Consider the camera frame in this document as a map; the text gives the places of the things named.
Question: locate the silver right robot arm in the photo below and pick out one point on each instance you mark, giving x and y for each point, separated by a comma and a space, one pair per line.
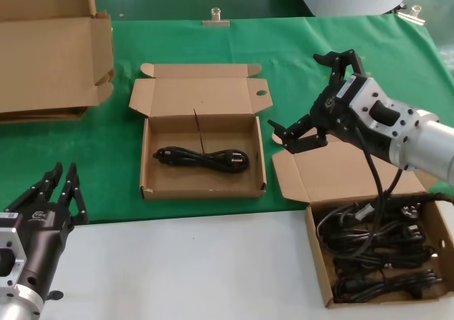
432, 146

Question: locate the silver binder clip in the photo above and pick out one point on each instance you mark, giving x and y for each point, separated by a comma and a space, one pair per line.
413, 15
216, 22

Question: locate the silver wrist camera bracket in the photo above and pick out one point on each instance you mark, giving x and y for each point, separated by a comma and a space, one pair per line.
10, 238
365, 100

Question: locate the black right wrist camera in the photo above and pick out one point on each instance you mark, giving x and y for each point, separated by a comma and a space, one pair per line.
383, 112

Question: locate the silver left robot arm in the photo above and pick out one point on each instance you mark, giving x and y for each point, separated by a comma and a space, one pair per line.
17, 306

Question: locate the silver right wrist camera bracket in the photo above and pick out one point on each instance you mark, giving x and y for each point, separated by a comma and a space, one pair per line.
365, 100

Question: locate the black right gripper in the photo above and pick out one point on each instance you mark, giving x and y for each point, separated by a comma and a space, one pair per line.
331, 110

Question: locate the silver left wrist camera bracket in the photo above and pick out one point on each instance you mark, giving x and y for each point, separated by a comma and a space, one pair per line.
10, 238

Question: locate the green tablecloth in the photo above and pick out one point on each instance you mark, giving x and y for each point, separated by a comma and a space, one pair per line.
301, 43

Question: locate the large open cardboard carton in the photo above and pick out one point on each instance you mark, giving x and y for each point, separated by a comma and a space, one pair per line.
46, 61

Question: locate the small open cardboard box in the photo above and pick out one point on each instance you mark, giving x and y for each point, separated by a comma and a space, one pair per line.
220, 183

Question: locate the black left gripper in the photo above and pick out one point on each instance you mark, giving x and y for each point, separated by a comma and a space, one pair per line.
40, 238

